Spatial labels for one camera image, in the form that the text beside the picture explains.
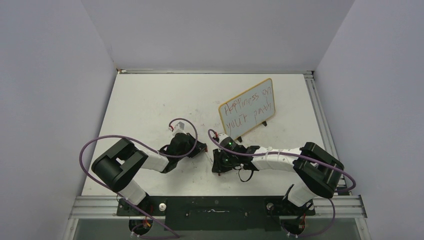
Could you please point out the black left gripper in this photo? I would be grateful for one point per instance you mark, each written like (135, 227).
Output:
(199, 147)

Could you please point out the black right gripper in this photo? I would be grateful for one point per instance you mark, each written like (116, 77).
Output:
(219, 167)

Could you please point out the silver marker pen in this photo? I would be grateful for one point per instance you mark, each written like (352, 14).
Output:
(209, 155)

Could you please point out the yellow-framed whiteboard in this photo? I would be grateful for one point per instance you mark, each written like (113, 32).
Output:
(247, 110)

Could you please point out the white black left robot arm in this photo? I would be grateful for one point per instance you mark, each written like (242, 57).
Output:
(118, 165)

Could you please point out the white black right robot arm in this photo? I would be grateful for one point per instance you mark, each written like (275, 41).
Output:
(319, 171)

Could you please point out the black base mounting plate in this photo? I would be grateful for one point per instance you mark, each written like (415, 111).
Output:
(224, 213)

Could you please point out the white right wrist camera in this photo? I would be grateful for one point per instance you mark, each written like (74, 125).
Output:
(222, 138)

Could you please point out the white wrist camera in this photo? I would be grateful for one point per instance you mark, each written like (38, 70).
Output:
(222, 138)
(179, 128)

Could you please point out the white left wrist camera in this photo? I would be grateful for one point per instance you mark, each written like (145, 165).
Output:
(179, 128)

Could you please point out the aluminium back rail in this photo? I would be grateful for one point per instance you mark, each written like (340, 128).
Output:
(185, 71)

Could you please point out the aluminium rail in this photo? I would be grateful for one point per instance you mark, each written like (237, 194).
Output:
(185, 71)
(323, 125)

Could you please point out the aluminium right side rail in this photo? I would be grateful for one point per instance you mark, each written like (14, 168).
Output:
(323, 125)

